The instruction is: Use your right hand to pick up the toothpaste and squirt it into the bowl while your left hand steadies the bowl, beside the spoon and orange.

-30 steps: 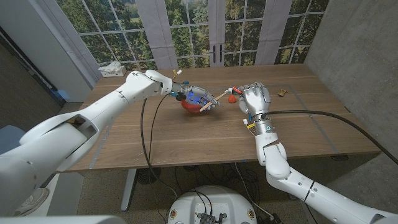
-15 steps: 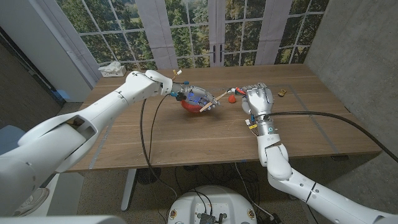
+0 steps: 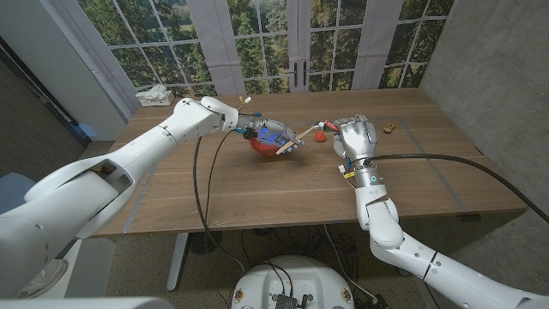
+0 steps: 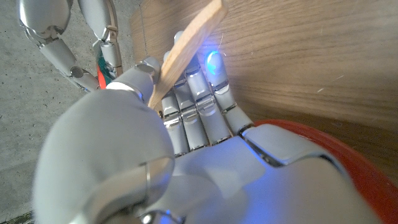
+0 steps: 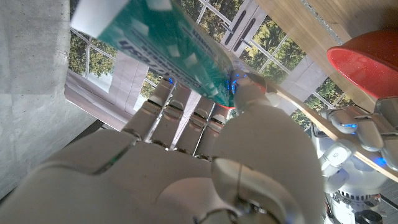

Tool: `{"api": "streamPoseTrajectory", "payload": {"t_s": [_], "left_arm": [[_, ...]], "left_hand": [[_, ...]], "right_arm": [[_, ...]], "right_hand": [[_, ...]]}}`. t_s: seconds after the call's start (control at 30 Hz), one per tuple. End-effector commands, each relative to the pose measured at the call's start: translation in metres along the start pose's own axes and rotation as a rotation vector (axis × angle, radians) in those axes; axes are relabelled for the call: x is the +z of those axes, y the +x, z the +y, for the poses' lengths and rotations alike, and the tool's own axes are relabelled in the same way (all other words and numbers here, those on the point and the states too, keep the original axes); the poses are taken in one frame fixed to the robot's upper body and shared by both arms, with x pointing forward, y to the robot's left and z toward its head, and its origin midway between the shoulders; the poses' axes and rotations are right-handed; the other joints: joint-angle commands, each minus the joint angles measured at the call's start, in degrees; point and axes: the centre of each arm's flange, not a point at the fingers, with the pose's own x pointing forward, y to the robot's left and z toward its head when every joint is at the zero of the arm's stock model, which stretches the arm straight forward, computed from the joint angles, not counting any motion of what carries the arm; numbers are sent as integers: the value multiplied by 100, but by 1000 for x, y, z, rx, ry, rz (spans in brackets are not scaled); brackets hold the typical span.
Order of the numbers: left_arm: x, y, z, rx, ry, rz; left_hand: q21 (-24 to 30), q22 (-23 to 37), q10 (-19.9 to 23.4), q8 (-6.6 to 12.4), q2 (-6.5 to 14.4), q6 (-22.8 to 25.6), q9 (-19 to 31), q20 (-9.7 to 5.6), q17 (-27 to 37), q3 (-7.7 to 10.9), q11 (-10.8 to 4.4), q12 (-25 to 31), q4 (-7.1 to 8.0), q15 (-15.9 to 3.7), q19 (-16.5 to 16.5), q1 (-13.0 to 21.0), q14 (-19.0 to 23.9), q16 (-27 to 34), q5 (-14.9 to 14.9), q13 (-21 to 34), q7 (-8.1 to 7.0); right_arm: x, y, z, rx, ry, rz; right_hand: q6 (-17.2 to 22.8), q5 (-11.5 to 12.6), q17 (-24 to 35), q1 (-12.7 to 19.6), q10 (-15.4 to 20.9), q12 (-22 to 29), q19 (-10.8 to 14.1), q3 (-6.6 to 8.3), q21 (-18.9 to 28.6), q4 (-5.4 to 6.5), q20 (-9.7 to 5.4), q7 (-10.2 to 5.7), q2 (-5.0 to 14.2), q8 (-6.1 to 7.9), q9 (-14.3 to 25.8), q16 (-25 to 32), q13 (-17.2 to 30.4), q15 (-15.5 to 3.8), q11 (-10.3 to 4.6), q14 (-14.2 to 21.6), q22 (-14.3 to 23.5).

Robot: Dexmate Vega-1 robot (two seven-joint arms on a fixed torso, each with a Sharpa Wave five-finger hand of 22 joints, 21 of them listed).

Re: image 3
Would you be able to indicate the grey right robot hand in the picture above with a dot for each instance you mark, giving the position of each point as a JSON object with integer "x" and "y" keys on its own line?
{"x": 358, "y": 137}

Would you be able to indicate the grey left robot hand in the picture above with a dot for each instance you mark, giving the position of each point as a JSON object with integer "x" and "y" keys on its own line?
{"x": 274, "y": 133}

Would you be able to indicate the red bowl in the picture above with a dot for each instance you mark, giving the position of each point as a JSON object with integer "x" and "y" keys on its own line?
{"x": 263, "y": 149}

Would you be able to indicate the toothpaste tube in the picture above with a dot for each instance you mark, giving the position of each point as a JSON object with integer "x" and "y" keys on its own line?
{"x": 330, "y": 125}

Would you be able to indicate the wooden toothbrush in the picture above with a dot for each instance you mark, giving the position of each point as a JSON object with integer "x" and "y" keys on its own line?
{"x": 306, "y": 133}

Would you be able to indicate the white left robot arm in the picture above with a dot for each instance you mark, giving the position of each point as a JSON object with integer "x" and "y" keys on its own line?
{"x": 128, "y": 159}

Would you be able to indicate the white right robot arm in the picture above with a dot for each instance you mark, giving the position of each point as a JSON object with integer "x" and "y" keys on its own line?
{"x": 386, "y": 232}

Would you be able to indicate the small yellow toy car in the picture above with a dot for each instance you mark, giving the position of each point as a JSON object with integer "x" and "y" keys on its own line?
{"x": 389, "y": 128}

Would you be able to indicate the red toy strawberry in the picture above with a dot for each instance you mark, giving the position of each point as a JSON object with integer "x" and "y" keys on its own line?
{"x": 320, "y": 137}

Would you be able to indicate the printed window backdrop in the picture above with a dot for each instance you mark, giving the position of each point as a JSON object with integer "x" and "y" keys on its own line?
{"x": 257, "y": 51}

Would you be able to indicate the white power strip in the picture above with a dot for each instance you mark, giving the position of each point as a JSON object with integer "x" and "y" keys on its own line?
{"x": 158, "y": 102}

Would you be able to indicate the crumpled white tissue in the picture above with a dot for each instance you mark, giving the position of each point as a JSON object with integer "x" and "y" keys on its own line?
{"x": 154, "y": 91}

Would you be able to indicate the round black fan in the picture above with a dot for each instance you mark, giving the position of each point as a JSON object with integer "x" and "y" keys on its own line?
{"x": 205, "y": 242}

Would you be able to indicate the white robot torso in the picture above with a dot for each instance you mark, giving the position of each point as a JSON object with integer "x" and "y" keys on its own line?
{"x": 291, "y": 279}

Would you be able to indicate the white table leg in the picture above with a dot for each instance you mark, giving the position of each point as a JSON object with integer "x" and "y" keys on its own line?
{"x": 176, "y": 262}

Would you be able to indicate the blue bin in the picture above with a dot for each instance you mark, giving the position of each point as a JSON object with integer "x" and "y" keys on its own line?
{"x": 13, "y": 197}

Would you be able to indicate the white sneaker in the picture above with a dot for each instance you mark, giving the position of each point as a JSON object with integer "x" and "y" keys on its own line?
{"x": 40, "y": 279}

